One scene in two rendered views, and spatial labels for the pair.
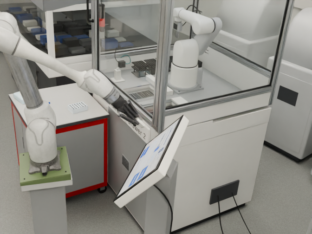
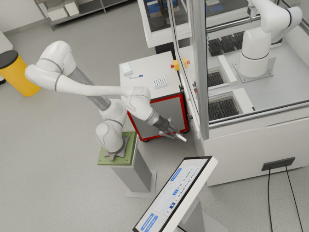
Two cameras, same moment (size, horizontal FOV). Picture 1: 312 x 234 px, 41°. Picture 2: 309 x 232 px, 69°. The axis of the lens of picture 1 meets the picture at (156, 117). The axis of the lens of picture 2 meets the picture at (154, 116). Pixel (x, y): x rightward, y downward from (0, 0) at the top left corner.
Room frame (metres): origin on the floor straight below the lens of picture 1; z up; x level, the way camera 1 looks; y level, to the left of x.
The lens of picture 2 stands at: (1.42, -0.30, 2.27)
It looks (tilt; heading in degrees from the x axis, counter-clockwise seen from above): 51 degrees down; 40
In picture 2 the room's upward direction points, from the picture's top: 19 degrees counter-clockwise
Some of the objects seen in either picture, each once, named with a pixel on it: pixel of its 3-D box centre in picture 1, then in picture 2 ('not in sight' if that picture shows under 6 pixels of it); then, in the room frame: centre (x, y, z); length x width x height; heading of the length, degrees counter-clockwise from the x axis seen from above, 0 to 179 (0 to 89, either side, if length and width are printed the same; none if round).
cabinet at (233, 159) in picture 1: (172, 149); (239, 114); (2.83, -0.15, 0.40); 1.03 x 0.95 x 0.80; 32
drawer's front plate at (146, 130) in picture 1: (138, 126); (194, 119); (2.34, 0.11, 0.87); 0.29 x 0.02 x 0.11; 32
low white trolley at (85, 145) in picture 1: (60, 146); (155, 100); (2.79, 0.76, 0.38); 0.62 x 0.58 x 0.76; 32
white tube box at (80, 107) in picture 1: (77, 107); (160, 82); (2.72, 0.59, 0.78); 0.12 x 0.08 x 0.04; 129
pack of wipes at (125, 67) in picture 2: (23, 97); (126, 68); (2.82, 1.02, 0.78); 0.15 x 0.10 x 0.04; 45
